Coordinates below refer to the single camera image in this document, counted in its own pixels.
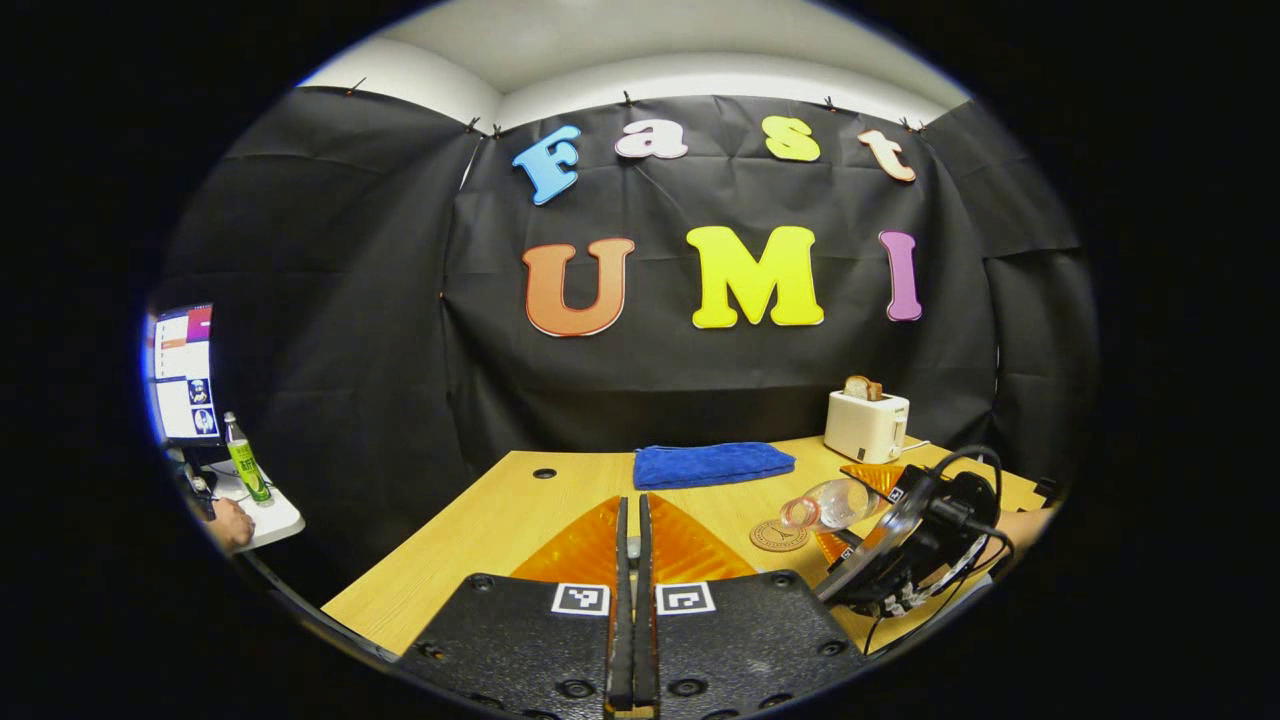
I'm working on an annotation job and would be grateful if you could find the white toaster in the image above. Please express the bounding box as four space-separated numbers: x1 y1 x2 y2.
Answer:
824 390 911 464

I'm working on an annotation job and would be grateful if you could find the blue folded towel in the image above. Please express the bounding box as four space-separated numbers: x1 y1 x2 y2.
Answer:
633 442 797 491

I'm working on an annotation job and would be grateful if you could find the black backdrop cloth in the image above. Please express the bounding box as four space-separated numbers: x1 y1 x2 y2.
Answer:
160 85 1101 601

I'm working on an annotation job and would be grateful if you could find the computer monitor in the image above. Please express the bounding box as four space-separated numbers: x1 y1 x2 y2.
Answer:
148 304 219 446

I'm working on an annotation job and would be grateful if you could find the white side table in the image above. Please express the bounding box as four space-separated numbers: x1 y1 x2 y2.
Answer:
180 455 306 553

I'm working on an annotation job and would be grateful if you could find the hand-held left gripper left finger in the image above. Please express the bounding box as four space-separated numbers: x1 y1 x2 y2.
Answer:
398 495 633 720

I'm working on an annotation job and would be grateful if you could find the clear plastic water bottle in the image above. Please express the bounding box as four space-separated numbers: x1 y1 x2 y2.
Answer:
780 477 883 533

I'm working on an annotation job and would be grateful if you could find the green drink bottle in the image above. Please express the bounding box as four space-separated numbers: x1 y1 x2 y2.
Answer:
223 411 273 506

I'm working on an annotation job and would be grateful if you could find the round wooden coaster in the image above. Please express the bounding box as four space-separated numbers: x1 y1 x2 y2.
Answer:
750 518 813 553

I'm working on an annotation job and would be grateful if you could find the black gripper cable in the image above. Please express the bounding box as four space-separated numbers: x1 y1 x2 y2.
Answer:
862 445 1017 657

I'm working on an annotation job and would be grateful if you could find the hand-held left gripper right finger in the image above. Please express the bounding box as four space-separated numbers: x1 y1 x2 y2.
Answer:
636 493 869 720

